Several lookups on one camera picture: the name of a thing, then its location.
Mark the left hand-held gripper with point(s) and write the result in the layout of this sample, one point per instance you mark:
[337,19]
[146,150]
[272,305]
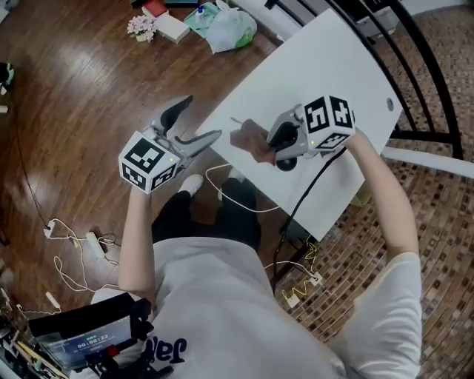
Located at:
[144,159]

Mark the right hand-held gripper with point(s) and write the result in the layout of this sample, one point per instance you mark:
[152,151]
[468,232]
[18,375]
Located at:
[326,118]

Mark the brown cloth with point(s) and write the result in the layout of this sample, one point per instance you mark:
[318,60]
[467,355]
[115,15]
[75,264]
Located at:
[252,138]

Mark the person's left forearm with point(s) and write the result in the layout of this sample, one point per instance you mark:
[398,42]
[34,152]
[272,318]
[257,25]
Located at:
[135,240]

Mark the person's right forearm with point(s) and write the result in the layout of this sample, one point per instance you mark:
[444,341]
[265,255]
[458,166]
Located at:
[389,207]

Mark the person's left white shoe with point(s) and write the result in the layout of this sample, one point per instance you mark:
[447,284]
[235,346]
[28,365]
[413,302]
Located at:
[192,183]

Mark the person's white shoe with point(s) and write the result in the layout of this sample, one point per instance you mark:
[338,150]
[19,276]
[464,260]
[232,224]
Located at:
[192,183]
[234,173]

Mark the person's right white shoe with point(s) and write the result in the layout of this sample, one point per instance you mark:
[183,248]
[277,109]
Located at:
[234,173]

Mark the white table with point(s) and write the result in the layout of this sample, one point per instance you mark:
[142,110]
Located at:
[314,55]

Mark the white box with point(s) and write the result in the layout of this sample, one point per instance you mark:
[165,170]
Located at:
[172,29]

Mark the person's black trousers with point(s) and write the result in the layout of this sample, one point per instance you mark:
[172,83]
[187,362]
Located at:
[229,222]

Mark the white plastic bag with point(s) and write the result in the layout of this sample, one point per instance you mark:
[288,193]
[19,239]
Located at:
[229,29]

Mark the small flower bouquet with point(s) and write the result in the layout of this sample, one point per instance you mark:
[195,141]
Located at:
[142,26]

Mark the red box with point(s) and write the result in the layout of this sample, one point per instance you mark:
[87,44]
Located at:
[155,7]

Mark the dark teal box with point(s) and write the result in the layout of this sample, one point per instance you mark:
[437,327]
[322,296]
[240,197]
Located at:
[181,3]

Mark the black metal railing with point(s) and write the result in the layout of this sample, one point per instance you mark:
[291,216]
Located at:
[426,136]

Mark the white pipe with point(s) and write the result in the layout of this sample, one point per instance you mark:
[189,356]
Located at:
[426,159]

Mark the long white power strip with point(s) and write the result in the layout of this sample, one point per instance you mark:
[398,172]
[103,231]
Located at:
[96,245]

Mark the small white power strip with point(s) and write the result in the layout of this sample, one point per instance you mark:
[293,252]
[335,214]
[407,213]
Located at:
[49,230]

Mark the person's white t-shirt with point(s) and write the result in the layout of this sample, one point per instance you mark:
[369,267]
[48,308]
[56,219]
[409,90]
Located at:
[240,314]

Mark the black monitor with timer screen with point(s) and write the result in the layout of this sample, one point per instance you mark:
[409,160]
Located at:
[81,314]

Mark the white power adapter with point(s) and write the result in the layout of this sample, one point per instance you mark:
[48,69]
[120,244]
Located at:
[53,300]

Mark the white wall socket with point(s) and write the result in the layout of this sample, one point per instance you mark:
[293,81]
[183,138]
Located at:
[293,301]
[316,278]

